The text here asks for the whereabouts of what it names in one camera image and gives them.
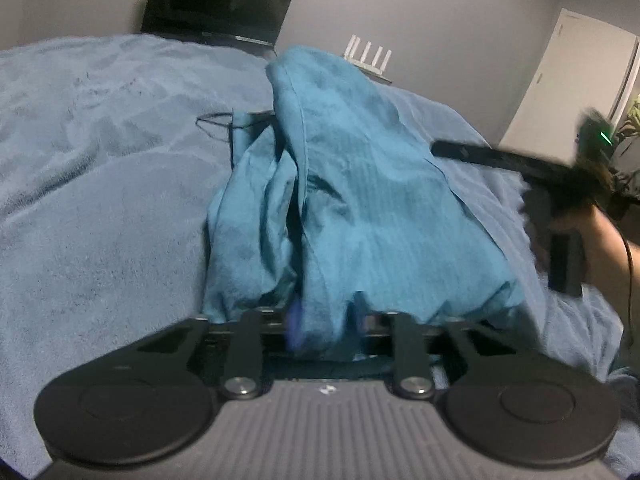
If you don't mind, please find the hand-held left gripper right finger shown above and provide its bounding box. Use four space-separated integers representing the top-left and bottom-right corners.
352 310 546 399

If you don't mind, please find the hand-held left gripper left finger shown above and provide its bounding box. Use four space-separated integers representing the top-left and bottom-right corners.
117 306 302 401

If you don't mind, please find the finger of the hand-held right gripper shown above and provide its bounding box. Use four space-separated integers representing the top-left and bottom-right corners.
430 139 576 178

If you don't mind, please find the teal garment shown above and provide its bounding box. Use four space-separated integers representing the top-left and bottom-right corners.
202 45 526 364

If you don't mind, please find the person's right forearm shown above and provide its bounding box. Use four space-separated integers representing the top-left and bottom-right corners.
580 204 640 328

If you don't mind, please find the white door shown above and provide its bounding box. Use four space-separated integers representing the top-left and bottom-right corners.
499 7 640 150

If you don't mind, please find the green houseplant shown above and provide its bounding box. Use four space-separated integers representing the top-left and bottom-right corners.
616 94 640 147

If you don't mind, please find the white router with antennas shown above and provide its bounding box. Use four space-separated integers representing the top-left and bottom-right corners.
342 34 394 84

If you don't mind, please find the blue fleece blanket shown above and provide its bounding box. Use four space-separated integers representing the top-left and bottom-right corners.
0 35 640 479

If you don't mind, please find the black flat monitor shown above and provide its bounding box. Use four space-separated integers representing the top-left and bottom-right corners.
141 0 301 46

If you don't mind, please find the black drawstring cord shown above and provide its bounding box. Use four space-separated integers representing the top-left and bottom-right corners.
194 110 275 173

